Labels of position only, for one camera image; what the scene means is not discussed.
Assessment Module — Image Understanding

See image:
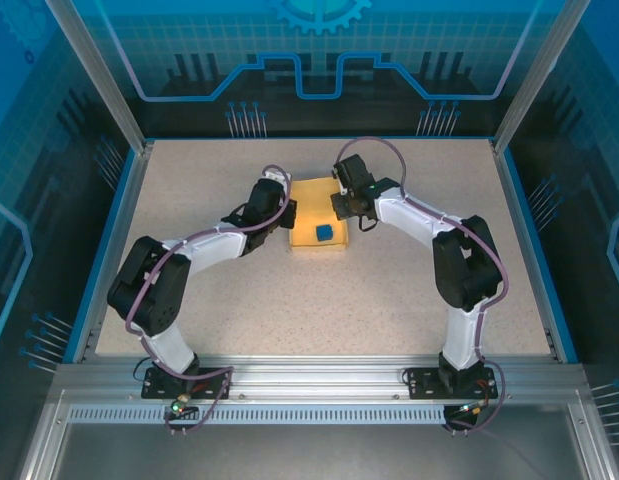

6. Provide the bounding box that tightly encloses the aluminium frame post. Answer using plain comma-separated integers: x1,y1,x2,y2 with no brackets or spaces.
490,0,599,157
42,0,156,156

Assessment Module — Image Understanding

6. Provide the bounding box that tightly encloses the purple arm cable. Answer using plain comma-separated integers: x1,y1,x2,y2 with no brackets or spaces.
124,163,296,437
333,137,514,435

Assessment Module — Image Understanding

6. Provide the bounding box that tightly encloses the slotted aluminium cable duct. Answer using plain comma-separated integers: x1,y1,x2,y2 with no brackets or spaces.
68,405,448,426

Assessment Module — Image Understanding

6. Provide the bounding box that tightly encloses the grey metal front panel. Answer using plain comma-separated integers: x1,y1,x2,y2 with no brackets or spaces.
18,389,615,480

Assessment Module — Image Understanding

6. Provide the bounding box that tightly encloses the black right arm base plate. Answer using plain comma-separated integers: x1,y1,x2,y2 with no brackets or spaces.
406,367,495,400

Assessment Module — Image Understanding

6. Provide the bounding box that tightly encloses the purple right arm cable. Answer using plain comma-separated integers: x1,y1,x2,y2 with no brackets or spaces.
333,137,514,435

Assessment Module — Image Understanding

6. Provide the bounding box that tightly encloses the yellow paper box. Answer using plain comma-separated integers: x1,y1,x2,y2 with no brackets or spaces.
288,175,351,254

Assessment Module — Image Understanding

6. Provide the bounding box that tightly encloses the aluminium table side rail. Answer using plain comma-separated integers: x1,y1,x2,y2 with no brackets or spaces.
490,142,565,364
71,142,156,364

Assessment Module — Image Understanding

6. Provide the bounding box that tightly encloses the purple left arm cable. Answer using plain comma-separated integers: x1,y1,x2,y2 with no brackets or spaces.
124,163,296,437

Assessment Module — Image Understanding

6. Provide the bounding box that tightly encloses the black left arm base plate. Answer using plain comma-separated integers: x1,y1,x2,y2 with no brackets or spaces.
141,364,233,401

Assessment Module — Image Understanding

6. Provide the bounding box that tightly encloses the cable connector with green light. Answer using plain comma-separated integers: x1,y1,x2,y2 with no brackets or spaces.
168,394,198,419
446,399,490,419

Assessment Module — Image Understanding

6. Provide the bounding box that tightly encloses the aluminium front beam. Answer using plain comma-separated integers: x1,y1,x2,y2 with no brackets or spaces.
53,355,588,401

